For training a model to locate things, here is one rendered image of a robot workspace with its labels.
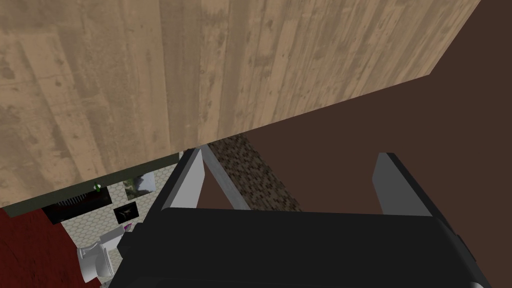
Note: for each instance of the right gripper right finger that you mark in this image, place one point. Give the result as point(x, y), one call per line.
point(394, 192)

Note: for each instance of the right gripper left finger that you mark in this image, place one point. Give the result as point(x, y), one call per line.
point(187, 188)

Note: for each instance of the green bottle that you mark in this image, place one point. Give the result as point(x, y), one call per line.
point(96, 186)

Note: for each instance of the white toilet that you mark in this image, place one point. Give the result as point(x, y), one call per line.
point(98, 256)

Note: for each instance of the grey-green wall picture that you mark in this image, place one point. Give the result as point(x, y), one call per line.
point(140, 186)

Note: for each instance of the black framed wall picture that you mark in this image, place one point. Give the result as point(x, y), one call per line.
point(126, 212)

